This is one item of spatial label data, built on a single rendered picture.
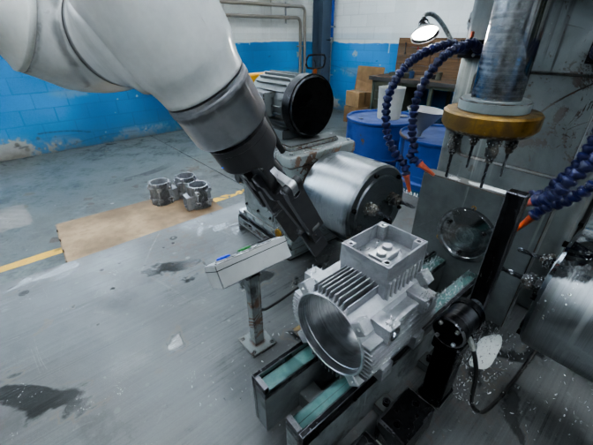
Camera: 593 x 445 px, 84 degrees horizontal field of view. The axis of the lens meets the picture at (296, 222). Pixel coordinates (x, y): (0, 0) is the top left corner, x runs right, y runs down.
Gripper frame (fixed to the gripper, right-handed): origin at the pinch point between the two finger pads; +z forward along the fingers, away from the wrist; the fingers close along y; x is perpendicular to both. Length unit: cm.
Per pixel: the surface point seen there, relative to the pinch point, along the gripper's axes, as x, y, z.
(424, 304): -5.9, -15.3, 18.4
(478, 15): -70, 10, 6
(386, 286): -3.3, -11.0, 12.4
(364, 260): -4.3, -6.1, 9.7
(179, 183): -11, 243, 109
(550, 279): -22.5, -27.5, 23.2
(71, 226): 73, 252, 79
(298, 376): 17.8, -3.0, 24.5
